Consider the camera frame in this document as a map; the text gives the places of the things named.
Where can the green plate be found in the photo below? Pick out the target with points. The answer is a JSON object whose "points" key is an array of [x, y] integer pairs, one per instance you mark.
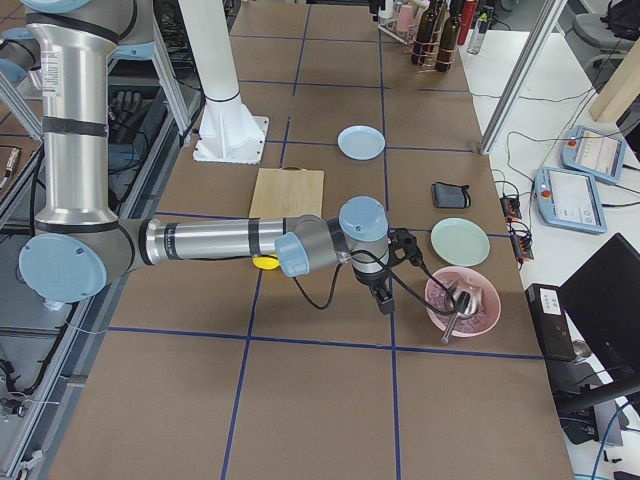
{"points": [[460, 242]]}

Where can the black power strip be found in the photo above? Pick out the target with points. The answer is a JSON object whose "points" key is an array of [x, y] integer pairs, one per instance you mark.
{"points": [[519, 233]]}

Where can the teach pendant far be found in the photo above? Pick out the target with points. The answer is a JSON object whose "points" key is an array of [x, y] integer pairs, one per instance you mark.
{"points": [[594, 152]]}

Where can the teach pendant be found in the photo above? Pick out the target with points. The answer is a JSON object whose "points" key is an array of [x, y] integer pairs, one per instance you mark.
{"points": [[594, 152], [569, 199]]}

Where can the teach pendant near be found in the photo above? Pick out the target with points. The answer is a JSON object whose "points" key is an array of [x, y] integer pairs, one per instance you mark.
{"points": [[569, 199]]}

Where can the lemon near board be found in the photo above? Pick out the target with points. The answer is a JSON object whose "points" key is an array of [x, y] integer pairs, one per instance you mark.
{"points": [[266, 262]]}

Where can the copper wire bottle rack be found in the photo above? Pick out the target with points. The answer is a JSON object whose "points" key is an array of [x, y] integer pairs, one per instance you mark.
{"points": [[432, 49]]}

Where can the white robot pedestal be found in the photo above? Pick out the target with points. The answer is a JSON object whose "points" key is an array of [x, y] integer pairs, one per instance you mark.
{"points": [[228, 132]]}

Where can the metal ice scoop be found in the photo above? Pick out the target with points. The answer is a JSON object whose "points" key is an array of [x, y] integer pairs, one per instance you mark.
{"points": [[467, 301]]}

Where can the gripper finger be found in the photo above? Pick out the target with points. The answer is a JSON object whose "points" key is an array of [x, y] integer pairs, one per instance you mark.
{"points": [[384, 298]]}

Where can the pink bowl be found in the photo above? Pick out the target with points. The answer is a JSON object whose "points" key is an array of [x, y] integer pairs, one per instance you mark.
{"points": [[455, 272]]}

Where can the silver water bottle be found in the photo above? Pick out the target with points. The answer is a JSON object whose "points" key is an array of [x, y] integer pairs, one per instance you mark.
{"points": [[478, 36]]}

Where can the dark wine bottle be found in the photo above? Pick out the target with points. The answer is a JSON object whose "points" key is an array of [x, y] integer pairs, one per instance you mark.
{"points": [[449, 37], [424, 33]]}

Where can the pink cup top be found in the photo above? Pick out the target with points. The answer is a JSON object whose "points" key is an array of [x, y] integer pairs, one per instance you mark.
{"points": [[404, 19]]}

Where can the bamboo cutting board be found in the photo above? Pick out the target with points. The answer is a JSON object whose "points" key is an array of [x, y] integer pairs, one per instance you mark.
{"points": [[289, 192]]}

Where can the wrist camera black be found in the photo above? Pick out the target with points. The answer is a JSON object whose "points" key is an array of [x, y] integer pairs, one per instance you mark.
{"points": [[403, 247]]}

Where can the black desktop box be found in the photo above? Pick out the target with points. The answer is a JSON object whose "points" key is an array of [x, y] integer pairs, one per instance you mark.
{"points": [[550, 322]]}

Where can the aluminium frame post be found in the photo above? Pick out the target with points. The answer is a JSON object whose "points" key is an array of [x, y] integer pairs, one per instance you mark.
{"points": [[538, 36]]}

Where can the light blue plate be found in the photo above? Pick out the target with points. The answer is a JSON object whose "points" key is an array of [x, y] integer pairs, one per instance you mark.
{"points": [[361, 142]]}

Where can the black computer monitor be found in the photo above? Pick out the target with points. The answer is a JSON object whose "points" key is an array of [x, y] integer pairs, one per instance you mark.
{"points": [[602, 300]]}

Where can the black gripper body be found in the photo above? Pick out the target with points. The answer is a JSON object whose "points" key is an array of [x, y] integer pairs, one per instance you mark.
{"points": [[373, 284]]}

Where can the dark wine bottle middle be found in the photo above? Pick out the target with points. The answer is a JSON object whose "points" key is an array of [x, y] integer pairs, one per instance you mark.
{"points": [[424, 33]]}

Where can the dark wine bottle front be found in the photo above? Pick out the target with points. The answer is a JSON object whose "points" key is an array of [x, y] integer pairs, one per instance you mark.
{"points": [[449, 37]]}

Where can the red cylinder bottle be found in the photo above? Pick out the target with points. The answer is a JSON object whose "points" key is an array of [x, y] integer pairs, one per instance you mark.
{"points": [[466, 17]]}

